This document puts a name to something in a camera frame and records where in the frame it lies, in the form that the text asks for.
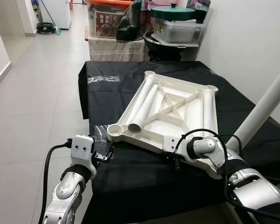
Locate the white plastic children table top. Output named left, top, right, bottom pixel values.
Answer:
left=106, top=71, right=234, bottom=161

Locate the black tablecloth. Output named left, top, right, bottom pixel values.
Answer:
left=78, top=60, right=280, bottom=224

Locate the clear tape strip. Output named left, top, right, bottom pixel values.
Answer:
left=87, top=75, right=121, bottom=84

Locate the patterned cloth covered table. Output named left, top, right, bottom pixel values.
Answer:
left=86, top=36, right=152, bottom=62

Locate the black wok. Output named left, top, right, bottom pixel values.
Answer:
left=144, top=35, right=187, bottom=59

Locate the clear plastic storage bin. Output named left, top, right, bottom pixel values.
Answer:
left=154, top=20, right=206, bottom=46

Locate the orange lid storage box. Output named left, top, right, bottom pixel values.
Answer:
left=88, top=0, right=133, bottom=38

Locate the mop with teal head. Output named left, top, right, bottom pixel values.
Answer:
left=40, top=0, right=62, bottom=35

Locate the dark green pot lid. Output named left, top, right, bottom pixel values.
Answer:
left=149, top=4, right=208, bottom=21

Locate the white chest freezer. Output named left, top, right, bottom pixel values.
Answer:
left=40, top=0, right=71, bottom=29

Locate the pink plastic container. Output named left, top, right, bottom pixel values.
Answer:
left=147, top=0, right=178, bottom=10

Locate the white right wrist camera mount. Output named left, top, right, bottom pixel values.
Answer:
left=162, top=134, right=224, bottom=180

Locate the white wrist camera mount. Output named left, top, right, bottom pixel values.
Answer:
left=162, top=134, right=224, bottom=180
left=70, top=134, right=96, bottom=180

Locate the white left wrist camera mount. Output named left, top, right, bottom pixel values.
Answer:
left=70, top=134, right=96, bottom=180

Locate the black coiled hose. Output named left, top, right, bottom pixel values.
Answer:
left=37, top=23, right=56, bottom=35

